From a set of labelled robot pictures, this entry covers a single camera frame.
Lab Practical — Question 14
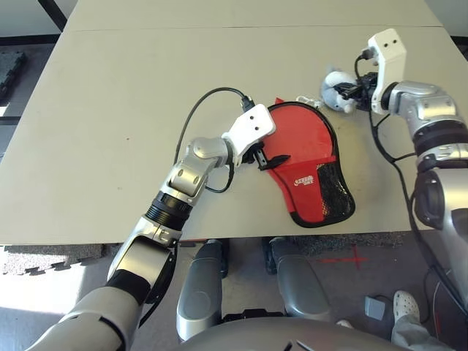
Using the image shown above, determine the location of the black-framed side table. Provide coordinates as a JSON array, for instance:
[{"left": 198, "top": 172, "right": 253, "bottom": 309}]
[{"left": 36, "top": 0, "right": 69, "bottom": 32}]

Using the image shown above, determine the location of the grey robot torso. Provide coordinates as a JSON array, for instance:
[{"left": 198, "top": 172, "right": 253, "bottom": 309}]
[{"left": 178, "top": 317, "right": 403, "bottom": 351}]

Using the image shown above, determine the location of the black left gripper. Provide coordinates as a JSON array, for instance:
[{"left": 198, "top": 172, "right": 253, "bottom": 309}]
[{"left": 241, "top": 143, "right": 292, "bottom": 172}]

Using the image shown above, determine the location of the grey robot right leg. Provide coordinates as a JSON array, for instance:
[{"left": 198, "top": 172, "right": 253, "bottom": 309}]
[{"left": 263, "top": 236, "right": 332, "bottom": 322}]

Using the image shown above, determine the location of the grey robot leg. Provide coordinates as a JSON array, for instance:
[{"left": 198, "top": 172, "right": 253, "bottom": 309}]
[
  {"left": 176, "top": 238, "right": 230, "bottom": 343},
  {"left": 263, "top": 236, "right": 332, "bottom": 322}
]

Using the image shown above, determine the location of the white plush keychain toy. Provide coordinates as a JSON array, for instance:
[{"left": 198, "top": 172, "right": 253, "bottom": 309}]
[{"left": 296, "top": 64, "right": 361, "bottom": 113}]

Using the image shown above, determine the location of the small grey pedal box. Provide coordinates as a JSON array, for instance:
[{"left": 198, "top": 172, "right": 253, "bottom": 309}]
[{"left": 364, "top": 295, "right": 387, "bottom": 322}]

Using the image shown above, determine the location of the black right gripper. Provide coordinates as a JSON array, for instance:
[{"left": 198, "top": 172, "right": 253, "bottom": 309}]
[{"left": 334, "top": 72, "right": 381, "bottom": 113}]

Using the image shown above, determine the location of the grey foam floor mat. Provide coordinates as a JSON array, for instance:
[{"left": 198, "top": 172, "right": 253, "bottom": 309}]
[{"left": 0, "top": 244, "right": 114, "bottom": 277}]

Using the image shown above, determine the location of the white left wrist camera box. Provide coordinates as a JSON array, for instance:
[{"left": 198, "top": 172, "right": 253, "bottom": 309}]
[{"left": 221, "top": 104, "right": 277, "bottom": 167}]

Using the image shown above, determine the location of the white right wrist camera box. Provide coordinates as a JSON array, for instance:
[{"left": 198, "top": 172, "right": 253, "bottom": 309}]
[{"left": 367, "top": 28, "right": 407, "bottom": 114}]

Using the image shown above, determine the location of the black and red paddle case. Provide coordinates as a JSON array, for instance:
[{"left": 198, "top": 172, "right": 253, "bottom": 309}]
[{"left": 265, "top": 97, "right": 356, "bottom": 229}]

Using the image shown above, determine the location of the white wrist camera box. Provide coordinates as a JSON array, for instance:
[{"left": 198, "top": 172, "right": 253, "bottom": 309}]
[
  {"left": 221, "top": 104, "right": 277, "bottom": 167},
  {"left": 367, "top": 28, "right": 407, "bottom": 114}
]

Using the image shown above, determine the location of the black foam floor mat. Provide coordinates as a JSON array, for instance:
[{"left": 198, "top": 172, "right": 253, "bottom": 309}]
[{"left": 0, "top": 50, "right": 27, "bottom": 98}]

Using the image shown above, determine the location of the grey robot left leg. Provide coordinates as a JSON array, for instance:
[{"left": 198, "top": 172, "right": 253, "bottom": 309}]
[{"left": 176, "top": 238, "right": 230, "bottom": 343}]

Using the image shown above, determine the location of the light grey trouser leg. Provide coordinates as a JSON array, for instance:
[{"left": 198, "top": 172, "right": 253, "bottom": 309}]
[{"left": 390, "top": 314, "right": 454, "bottom": 351}]

